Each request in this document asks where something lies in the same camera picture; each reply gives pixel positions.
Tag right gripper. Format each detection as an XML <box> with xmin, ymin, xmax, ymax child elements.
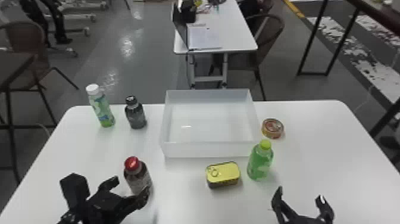
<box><xmin>270</xmin><ymin>185</ymin><xmax>335</xmax><ymax>224</ymax></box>

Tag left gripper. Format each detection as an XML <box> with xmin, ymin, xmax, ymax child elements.
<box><xmin>82</xmin><ymin>175</ymin><xmax>152</xmax><ymax>224</ymax></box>

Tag dark bottle with red cap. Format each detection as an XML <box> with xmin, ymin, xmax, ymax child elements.
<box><xmin>123</xmin><ymin>155</ymin><xmax>154</xmax><ymax>195</ymax></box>

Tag clear box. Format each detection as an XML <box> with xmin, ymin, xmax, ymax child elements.
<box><xmin>160</xmin><ymin>88</ymin><xmax>262</xmax><ymax>158</ymax></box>

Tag dark bottle with black cap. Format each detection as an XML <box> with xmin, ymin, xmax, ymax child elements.
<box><xmin>124</xmin><ymin>95</ymin><xmax>148</xmax><ymax>130</ymax></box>

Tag green bottle with white cap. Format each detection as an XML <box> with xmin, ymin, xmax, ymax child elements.
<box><xmin>85</xmin><ymin>83</ymin><xmax>116</xmax><ymax>128</ymax></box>

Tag round orange can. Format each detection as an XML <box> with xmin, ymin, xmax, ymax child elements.
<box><xmin>261</xmin><ymin>117</ymin><xmax>285</xmax><ymax>140</ymax></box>

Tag yellow can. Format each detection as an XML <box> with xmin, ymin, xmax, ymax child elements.
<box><xmin>205</xmin><ymin>161</ymin><xmax>241</xmax><ymax>189</ymax></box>

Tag white paper stack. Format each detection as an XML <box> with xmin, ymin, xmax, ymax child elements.
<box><xmin>186</xmin><ymin>23</ymin><xmax>223</xmax><ymax>51</ymax></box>

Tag brown chair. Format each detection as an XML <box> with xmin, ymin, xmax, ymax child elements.
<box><xmin>208</xmin><ymin>11</ymin><xmax>286</xmax><ymax>102</ymax></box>
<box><xmin>0</xmin><ymin>20</ymin><xmax>80</xmax><ymax>186</ymax></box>

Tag black box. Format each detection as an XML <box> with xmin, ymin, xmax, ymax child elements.
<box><xmin>172</xmin><ymin>0</ymin><xmax>198</xmax><ymax>24</ymax></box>

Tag white side table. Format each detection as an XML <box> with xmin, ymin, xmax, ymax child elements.
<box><xmin>173</xmin><ymin>0</ymin><xmax>259</xmax><ymax>90</ymax></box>

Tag dark side table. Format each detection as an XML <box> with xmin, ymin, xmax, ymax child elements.
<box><xmin>295</xmin><ymin>0</ymin><xmax>400</xmax><ymax>77</ymax></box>

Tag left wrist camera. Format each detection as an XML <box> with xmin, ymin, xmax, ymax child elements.
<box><xmin>59</xmin><ymin>173</ymin><xmax>92</xmax><ymax>211</ymax></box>

